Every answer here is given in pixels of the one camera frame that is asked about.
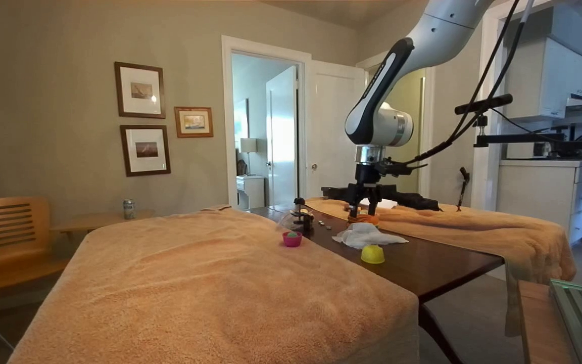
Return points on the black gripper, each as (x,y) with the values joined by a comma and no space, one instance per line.
(369,179)

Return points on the green tray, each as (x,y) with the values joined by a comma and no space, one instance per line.
(570,310)

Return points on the white inner room door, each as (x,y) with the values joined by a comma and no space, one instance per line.
(281,134)

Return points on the yellow plastic bowl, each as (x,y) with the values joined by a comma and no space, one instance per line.
(372,255)

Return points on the small black tripod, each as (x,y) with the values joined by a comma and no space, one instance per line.
(464,185)

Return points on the white base cabinet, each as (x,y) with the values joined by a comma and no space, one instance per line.
(541,195)

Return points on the white door frame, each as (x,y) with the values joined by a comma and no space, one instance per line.
(228,121)

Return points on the white paper towel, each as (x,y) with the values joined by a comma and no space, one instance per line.
(365,235)

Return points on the dark wooden table leg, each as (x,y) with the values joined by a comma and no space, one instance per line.
(439,335)

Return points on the light wooden slatted chair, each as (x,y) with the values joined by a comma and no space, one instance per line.
(16,235)

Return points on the small black figure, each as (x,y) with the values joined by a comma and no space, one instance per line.
(305,219)

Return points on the black bar camera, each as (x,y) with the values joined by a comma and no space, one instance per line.
(484,103)

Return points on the black camera stand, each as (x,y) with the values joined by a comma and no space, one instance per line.
(520,140)

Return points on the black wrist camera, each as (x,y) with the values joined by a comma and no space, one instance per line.
(399,166)

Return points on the white panel door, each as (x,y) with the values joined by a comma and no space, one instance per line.
(329,134)

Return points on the flat black case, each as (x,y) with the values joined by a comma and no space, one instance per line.
(334,192)

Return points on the small wood framed picture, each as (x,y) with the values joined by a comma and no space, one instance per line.
(194,121)

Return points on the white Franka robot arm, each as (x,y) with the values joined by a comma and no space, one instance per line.
(425,42)

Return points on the light wooden bench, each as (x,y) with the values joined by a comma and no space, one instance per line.
(541,324)

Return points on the white box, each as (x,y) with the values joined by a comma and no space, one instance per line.
(390,202)

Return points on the pink plastic cup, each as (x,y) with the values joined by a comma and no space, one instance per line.
(292,239)

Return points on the black framed picture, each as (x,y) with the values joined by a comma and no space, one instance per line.
(146,151)
(141,89)

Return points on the small metal can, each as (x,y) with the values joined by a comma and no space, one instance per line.
(128,209)

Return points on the large tan towel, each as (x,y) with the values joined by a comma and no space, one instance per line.
(203,290)

